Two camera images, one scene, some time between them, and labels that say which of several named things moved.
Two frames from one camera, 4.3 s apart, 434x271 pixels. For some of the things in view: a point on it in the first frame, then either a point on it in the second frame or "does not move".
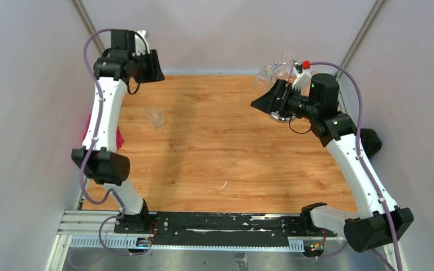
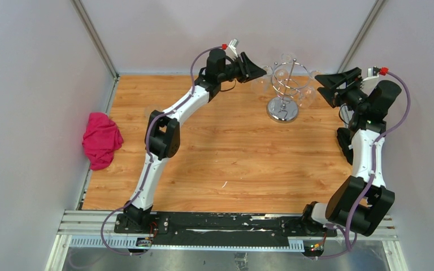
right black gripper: [268, 103] -> [332, 94]
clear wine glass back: [286, 57] does not move
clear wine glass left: [263, 81] does not move
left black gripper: [155, 73] -> [247, 70]
